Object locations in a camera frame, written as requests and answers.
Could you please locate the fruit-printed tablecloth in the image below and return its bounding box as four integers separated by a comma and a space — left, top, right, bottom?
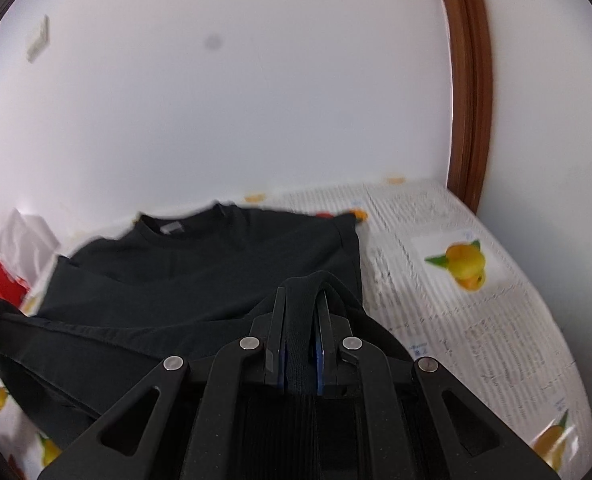
0, 175, 592, 480

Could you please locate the wooden door frame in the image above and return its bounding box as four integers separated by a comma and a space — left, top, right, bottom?
433, 0, 494, 213

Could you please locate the white light switch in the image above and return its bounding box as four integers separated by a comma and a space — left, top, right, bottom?
26, 15, 51, 64

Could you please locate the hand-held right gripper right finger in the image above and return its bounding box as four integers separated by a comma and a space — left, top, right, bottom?
315, 292, 560, 480

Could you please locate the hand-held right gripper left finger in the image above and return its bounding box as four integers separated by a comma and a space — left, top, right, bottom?
38, 287, 289, 480

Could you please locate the black t-shirt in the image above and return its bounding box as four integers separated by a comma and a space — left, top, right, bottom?
0, 201, 407, 451

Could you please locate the white plastic bag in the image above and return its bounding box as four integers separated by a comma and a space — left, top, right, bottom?
0, 208, 61, 281

